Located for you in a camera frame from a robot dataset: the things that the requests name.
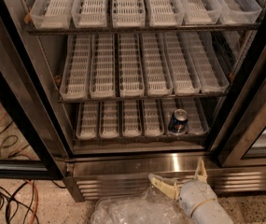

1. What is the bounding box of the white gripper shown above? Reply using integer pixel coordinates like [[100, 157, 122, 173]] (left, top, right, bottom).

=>
[[148, 158, 217, 214]]

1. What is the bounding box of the blue pepsi can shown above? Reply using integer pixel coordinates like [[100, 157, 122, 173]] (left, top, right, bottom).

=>
[[168, 109, 189, 134]]

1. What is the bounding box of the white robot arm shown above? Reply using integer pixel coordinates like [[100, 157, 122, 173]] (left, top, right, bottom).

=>
[[148, 158, 233, 224]]

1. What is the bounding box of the bottom metal shelf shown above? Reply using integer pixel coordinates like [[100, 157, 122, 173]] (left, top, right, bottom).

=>
[[74, 134, 207, 145]]

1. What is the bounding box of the metal shelf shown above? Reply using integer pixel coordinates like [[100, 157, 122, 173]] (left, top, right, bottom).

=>
[[74, 134, 207, 145], [25, 23, 259, 35], [58, 91, 228, 104]]

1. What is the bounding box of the stainless steel fridge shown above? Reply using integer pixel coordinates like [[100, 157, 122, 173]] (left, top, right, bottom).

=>
[[0, 0, 266, 202]]

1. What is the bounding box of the middle metal shelf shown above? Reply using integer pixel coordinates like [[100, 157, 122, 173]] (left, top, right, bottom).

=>
[[58, 91, 228, 104]]

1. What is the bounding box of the open glass fridge door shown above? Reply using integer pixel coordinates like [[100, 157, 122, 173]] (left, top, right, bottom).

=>
[[0, 0, 69, 180]]

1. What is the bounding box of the top metal shelf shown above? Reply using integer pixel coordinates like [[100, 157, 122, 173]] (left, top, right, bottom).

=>
[[25, 23, 259, 35]]

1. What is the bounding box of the clear plastic bag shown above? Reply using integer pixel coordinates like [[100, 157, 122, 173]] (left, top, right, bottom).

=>
[[91, 187, 194, 224]]

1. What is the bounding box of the orange cable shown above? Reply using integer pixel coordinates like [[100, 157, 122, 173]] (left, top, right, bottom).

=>
[[23, 179, 40, 224]]

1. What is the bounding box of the black cable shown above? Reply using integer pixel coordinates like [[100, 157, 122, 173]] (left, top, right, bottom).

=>
[[0, 178, 40, 224]]

